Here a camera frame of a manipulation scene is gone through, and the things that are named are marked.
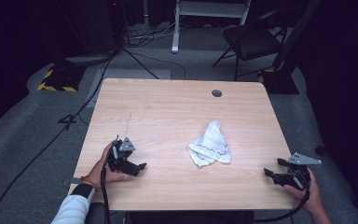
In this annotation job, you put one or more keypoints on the person's right hand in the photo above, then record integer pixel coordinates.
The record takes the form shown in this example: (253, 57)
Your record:
(314, 196)

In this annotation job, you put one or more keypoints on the dark round table grommet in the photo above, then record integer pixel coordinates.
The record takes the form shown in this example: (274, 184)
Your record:
(217, 93)

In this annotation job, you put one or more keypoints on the white metal stand frame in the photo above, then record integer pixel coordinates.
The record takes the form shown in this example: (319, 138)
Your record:
(176, 28)

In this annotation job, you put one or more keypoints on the black slanted stand with base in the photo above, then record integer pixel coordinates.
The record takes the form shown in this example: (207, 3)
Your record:
(284, 74)

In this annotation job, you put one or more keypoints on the black equipment tower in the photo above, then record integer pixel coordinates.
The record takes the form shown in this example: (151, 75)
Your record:
(96, 28)

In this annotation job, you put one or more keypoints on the grey tape strip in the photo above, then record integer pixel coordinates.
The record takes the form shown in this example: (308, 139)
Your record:
(74, 180)

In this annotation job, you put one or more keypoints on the black folding chair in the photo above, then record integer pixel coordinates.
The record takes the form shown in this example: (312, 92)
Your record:
(251, 40)

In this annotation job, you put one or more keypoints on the black round floor foot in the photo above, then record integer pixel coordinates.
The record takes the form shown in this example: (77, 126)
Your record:
(320, 150)

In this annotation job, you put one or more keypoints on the person's left hand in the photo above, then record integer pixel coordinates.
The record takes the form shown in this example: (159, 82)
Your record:
(99, 174)

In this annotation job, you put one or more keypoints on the black base with hazard tape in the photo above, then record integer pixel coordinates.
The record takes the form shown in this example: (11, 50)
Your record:
(62, 77)

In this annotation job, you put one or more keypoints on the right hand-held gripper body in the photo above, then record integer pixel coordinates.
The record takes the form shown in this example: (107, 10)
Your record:
(300, 175)

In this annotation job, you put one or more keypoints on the white cloth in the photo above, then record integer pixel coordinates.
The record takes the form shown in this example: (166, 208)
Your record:
(211, 144)

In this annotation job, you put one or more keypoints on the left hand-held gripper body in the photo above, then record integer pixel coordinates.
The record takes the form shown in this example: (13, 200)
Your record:
(124, 157)

